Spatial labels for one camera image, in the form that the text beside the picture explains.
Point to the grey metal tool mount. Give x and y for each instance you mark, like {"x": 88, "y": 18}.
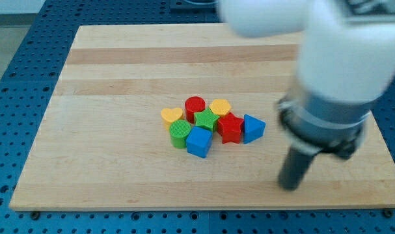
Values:
{"x": 320, "y": 124}

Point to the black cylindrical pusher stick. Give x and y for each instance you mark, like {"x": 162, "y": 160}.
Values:
{"x": 294, "y": 168}

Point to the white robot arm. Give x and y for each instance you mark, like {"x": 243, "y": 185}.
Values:
{"x": 345, "y": 62}

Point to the blue triangle block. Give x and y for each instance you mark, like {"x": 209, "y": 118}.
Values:
{"x": 253, "y": 129}

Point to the red star block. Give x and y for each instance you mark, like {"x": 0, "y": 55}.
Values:
{"x": 230, "y": 128}

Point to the green star block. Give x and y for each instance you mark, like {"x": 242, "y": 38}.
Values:
{"x": 206, "y": 119}

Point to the yellow hexagon block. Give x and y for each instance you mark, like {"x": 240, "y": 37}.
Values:
{"x": 220, "y": 107}

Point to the blue cube block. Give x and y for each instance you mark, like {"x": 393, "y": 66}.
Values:
{"x": 199, "y": 142}

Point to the red cylinder block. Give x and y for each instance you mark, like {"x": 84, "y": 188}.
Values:
{"x": 192, "y": 105}

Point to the green cylinder block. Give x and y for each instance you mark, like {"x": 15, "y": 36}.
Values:
{"x": 179, "y": 131}

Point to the yellow heart block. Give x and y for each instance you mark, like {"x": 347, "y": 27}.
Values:
{"x": 169, "y": 116}

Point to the wooden board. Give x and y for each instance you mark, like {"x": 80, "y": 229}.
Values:
{"x": 101, "y": 145}

